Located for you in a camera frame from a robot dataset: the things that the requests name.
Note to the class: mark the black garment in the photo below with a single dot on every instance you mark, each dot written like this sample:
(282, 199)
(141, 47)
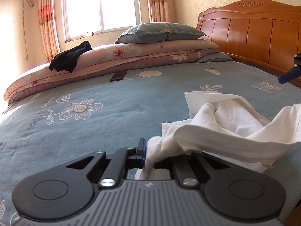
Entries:
(68, 56)

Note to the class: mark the folded pink floral quilt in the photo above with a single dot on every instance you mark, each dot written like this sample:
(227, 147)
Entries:
(105, 54)

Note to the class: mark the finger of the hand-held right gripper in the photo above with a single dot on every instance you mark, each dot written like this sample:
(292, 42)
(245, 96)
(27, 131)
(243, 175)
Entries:
(288, 75)
(297, 60)

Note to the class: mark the plump blue-grey floral pillow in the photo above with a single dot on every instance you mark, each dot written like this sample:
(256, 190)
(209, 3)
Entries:
(152, 33)

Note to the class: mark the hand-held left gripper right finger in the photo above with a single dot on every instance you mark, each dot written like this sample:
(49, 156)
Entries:
(178, 170)

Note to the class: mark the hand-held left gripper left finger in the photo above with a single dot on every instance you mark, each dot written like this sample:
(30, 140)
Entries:
(144, 154)

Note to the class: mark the black smartphone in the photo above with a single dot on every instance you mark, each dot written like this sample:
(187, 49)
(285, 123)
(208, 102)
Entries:
(117, 76)

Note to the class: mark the wooden headboard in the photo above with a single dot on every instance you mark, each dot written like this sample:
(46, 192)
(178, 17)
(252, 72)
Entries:
(247, 35)

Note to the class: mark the blue floral bed sheet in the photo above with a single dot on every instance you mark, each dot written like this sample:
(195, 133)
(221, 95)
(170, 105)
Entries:
(94, 134)

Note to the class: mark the flat blue-grey pillow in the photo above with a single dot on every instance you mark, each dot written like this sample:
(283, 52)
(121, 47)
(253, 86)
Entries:
(214, 57)

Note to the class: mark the white printed long-sleeve shirt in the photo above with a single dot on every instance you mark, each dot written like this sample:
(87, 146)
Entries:
(223, 122)

